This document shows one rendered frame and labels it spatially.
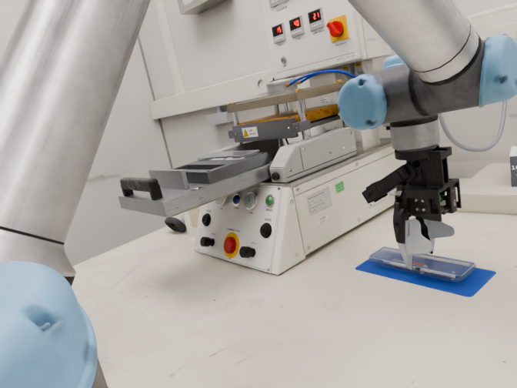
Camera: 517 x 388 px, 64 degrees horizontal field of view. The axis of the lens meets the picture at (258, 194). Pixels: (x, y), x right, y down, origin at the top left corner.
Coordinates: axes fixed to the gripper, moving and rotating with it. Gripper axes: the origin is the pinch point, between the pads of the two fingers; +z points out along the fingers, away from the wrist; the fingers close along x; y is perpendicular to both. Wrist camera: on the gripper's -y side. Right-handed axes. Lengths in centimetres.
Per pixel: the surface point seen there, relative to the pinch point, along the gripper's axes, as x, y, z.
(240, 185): -15.1, -29.4, -16.3
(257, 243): -12.9, -30.8, -1.9
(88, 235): -13, -176, 19
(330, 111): 15.8, -29.3, -26.1
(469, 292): -3.4, 10.8, 3.0
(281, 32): 24, -51, -49
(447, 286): -3.4, 7.1, 3.1
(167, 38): 46, -154, -68
